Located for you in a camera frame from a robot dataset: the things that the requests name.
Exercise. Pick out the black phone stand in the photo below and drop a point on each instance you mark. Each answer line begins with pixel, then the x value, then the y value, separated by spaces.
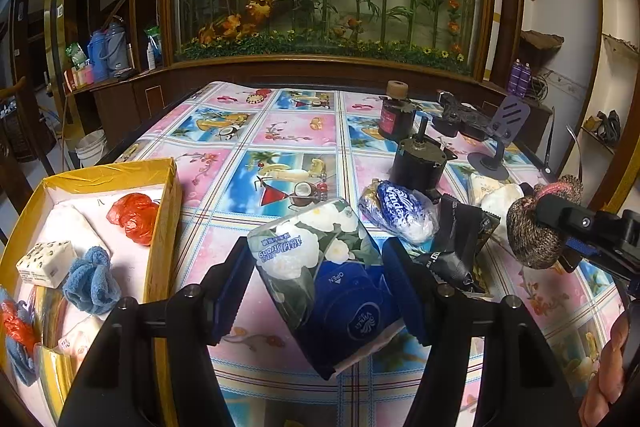
pixel 512 112

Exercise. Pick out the white soft packet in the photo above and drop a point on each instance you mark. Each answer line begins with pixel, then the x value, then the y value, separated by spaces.
pixel 70 224

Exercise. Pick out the green packet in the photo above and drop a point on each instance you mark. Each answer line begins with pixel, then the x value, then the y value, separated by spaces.
pixel 75 57

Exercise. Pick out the printed tablecloth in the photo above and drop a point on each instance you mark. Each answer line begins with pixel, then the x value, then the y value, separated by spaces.
pixel 290 132

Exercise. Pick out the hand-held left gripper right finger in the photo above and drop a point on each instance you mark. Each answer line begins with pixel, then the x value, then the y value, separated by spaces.
pixel 405 292

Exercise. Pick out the brown knit ball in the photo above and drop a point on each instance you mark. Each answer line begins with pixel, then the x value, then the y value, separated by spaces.
pixel 530 237

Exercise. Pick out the black foil packet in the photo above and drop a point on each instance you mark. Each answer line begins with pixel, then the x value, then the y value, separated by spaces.
pixel 457 247

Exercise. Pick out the red plastic bag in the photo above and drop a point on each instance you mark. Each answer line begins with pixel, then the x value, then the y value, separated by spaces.
pixel 17 327
pixel 132 219

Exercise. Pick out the pair of dark shoes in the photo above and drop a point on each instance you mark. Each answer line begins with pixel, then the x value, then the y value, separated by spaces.
pixel 606 127

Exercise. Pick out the pink rose tissue pack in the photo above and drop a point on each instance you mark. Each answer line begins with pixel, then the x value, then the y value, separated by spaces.
pixel 75 343

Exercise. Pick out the yellow cardboard box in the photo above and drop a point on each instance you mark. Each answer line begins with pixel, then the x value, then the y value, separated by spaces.
pixel 170 217

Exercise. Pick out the white spray bottle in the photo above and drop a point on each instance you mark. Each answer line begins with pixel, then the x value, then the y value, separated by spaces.
pixel 151 57

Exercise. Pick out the person's right hand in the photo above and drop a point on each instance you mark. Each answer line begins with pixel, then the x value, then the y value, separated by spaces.
pixel 607 367

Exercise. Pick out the blue white-flower tissue pack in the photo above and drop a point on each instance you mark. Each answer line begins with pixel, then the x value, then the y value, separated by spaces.
pixel 320 282

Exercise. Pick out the geared motor with shaft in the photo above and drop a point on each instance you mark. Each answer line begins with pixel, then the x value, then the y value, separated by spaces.
pixel 417 162

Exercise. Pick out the pink container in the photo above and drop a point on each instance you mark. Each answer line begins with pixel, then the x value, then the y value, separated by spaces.
pixel 85 76

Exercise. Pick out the gold foil packet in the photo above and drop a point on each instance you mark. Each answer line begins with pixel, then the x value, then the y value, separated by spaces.
pixel 369 204

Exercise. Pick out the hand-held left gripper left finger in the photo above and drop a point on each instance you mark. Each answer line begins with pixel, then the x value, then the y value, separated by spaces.
pixel 235 297

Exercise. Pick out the purple spray can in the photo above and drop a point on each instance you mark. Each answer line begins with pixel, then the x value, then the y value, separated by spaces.
pixel 525 80
pixel 515 79

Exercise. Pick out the black motor with wooden spool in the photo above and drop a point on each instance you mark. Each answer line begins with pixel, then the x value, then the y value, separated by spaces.
pixel 395 117

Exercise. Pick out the blue cloth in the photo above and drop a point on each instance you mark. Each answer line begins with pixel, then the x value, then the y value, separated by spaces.
pixel 22 364
pixel 92 279

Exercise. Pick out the blue thermos jug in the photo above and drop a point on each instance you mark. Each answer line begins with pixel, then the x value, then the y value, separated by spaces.
pixel 98 57

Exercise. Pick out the white plastic bucket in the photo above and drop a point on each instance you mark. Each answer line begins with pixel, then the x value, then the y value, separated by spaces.
pixel 91 149

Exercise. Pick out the wooden glass-door cabinet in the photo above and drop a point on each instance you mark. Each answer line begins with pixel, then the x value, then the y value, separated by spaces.
pixel 55 7

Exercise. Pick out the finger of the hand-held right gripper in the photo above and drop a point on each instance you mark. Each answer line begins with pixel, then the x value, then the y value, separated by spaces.
pixel 565 213
pixel 582 253

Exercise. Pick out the dotted white tissue pack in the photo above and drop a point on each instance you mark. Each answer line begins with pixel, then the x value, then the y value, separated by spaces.
pixel 45 263

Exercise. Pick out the grey-blue thermos jug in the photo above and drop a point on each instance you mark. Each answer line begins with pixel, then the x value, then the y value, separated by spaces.
pixel 119 49

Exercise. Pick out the brown wood slab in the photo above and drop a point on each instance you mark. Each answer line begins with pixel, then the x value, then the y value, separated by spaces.
pixel 541 44

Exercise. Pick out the blue white plastic bag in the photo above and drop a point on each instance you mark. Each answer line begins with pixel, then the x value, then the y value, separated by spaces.
pixel 405 212

